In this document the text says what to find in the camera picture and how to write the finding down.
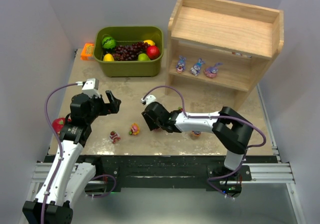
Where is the green plastic basin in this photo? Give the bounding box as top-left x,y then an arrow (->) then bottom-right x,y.
93,26 -> 164,77

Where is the purple bunny orange cup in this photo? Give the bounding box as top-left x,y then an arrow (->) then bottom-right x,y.
192,131 -> 201,137

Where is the yellow lemon toy back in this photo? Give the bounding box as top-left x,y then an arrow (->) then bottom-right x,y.
144,40 -> 155,46

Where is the red apple toy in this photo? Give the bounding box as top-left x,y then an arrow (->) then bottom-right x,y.
146,46 -> 161,60

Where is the orange snack box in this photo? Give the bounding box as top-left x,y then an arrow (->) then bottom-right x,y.
80,43 -> 95,61

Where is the purple bunny with bottle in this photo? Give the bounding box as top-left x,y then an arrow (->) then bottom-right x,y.
190,58 -> 205,76

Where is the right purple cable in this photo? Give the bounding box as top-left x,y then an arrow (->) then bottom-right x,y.
144,85 -> 266,199

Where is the purple bunny strawberry cake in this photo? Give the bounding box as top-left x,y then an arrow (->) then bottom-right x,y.
175,56 -> 186,74

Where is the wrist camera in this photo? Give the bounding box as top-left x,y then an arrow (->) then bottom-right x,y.
141,95 -> 157,106
76,78 -> 101,98

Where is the red white box behind shelf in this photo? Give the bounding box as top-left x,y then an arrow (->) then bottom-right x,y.
232,52 -> 252,58

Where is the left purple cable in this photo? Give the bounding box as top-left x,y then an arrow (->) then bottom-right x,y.
39,82 -> 85,224

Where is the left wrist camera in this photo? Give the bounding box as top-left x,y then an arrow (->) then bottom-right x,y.
76,78 -> 101,98

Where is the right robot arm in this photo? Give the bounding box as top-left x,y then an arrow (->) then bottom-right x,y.
142,101 -> 254,171

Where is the wooden two-tier shelf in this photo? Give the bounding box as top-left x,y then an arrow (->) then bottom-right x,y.
165,0 -> 284,109

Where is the purple cable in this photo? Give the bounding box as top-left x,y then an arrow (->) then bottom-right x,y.
39,82 -> 85,224
144,85 -> 266,199

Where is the black base frame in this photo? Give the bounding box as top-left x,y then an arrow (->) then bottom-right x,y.
44,154 -> 280,193

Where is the red strawberry toy at edge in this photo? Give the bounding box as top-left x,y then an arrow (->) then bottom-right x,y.
52,117 -> 65,135

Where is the green pear toy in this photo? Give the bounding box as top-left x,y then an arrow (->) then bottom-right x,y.
137,53 -> 150,61

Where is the red strawberry bear figure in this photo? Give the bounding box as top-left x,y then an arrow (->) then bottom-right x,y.
109,131 -> 121,144

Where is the pink bear yellow flower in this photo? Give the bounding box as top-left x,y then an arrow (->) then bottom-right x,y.
129,123 -> 140,135

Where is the green watermelon toy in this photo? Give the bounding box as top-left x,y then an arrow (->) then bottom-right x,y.
101,36 -> 117,50

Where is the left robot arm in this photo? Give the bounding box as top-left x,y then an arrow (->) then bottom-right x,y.
22,90 -> 121,223

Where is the yellow lemon toy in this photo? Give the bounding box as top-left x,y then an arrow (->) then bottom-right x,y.
144,40 -> 155,46
103,53 -> 114,62

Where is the aluminium rail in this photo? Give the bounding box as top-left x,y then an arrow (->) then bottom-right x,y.
23,156 -> 295,223

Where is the yellow lemon toy front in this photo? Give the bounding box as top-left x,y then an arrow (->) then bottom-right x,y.
103,53 -> 114,62

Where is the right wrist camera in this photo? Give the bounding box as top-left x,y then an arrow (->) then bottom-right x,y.
141,95 -> 157,106

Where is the purple grape bunch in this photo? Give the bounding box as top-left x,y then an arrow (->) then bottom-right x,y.
111,42 -> 150,61

